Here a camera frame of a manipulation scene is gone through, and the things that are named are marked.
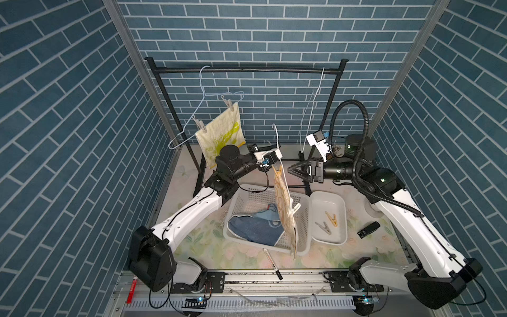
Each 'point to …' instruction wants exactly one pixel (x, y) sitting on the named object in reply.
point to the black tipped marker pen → (276, 271)
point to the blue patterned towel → (265, 227)
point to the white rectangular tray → (333, 203)
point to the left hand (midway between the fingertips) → (282, 143)
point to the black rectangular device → (369, 229)
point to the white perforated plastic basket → (249, 199)
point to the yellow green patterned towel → (224, 129)
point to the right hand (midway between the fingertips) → (294, 171)
